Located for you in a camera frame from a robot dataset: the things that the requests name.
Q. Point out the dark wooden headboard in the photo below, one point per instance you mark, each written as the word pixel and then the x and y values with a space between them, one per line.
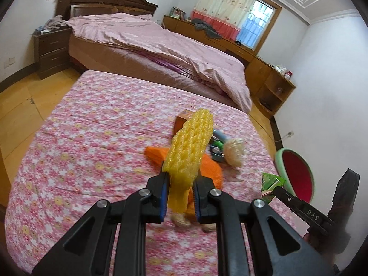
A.
pixel 95 0

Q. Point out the long wooden cabinet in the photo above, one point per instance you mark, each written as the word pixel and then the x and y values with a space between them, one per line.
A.
pixel 184 27

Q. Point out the black flat device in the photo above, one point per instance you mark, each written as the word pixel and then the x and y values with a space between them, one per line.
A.
pixel 265 103

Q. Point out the wooden open shelf unit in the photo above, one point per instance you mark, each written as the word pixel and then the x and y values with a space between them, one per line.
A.
pixel 258 72

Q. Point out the pink checked duvet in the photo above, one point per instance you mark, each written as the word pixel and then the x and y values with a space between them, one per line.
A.
pixel 161 43

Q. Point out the green plastic bin red inside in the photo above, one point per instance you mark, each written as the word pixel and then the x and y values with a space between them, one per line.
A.
pixel 299 175

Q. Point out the pile of pale clothes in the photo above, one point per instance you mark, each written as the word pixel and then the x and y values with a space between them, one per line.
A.
pixel 56 21

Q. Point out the orange foam fruit net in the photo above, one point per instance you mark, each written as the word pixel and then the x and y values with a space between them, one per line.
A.
pixel 210 172

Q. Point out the white plastic bag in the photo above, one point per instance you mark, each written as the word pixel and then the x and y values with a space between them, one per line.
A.
pixel 280 69

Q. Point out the pink floral mattress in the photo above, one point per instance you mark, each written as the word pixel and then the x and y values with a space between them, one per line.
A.
pixel 86 149

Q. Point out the mauve bed mattress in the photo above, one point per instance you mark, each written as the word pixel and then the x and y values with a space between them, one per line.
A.
pixel 115 60

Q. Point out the yellow foam fruit net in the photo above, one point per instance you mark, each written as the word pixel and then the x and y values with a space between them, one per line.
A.
pixel 189 141

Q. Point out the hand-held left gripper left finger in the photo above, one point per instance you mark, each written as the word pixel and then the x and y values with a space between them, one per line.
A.
pixel 164 195

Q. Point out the small white blue clutter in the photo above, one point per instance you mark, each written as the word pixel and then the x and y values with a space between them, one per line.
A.
pixel 43 30

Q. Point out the floral curtain with red hem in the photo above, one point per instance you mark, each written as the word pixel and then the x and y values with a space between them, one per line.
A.
pixel 221 3

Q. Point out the red capped jar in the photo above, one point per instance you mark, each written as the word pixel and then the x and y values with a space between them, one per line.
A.
pixel 288 75

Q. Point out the window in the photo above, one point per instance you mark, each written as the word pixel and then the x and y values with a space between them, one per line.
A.
pixel 253 26

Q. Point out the dark wooden nightstand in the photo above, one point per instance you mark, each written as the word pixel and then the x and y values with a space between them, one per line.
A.
pixel 51 54

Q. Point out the clear plastic wrapper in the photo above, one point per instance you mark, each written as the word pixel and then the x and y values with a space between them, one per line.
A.
pixel 234 152

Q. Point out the drinking glass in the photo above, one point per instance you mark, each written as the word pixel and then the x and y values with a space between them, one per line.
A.
pixel 278 90

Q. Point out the grey clothes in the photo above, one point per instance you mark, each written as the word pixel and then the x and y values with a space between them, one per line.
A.
pixel 207 27

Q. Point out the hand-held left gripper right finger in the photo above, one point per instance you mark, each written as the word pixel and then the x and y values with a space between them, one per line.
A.
pixel 196 198

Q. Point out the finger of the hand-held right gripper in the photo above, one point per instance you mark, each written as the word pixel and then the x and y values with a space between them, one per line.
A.
pixel 286 198

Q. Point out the low white wall socket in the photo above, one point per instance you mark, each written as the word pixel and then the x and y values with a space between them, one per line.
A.
pixel 11 61

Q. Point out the orange cardboard box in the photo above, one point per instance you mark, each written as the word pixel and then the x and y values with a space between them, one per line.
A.
pixel 179 122

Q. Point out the green snack packet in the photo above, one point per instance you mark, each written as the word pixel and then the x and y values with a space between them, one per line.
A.
pixel 270 184

